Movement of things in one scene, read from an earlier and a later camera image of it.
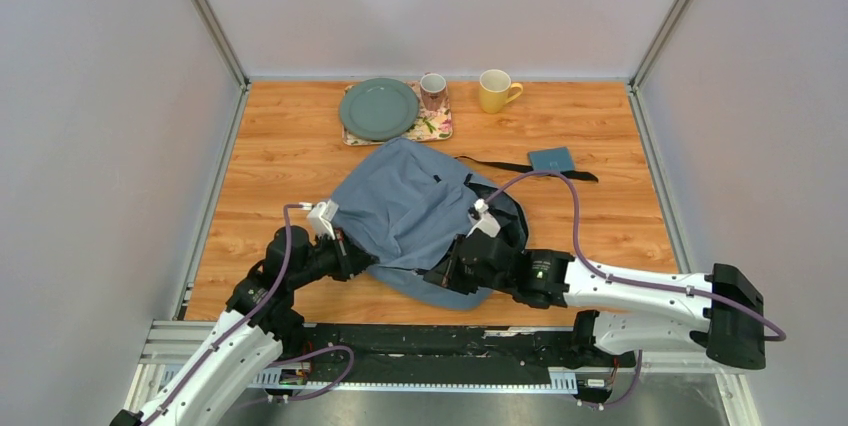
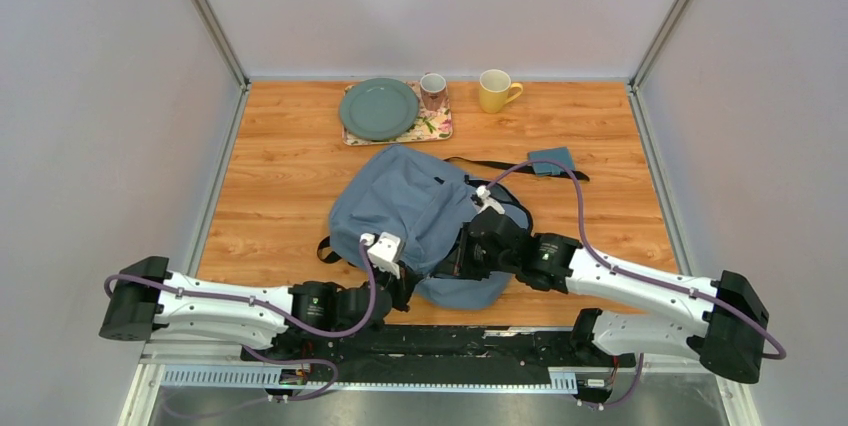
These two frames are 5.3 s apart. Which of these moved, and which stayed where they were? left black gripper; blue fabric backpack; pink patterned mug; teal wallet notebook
Moved: left black gripper
Stayed: teal wallet notebook; blue fabric backpack; pink patterned mug
